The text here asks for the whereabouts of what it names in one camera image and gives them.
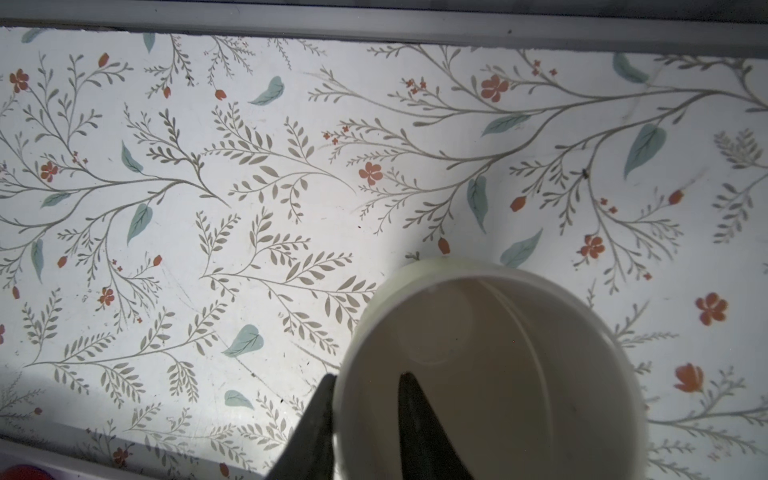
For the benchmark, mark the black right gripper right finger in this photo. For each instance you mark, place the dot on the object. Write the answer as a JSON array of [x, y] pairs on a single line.
[[425, 449]]

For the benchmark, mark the lavender plastic tray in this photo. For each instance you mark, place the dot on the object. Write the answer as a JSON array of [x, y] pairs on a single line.
[[60, 466]]

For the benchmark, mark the red mug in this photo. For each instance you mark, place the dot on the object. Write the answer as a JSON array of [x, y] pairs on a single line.
[[25, 472]]

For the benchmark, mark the light green mug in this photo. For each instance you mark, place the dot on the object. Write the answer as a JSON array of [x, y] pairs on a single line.
[[524, 378]]

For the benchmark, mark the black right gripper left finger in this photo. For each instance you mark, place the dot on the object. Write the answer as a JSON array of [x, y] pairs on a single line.
[[309, 453]]

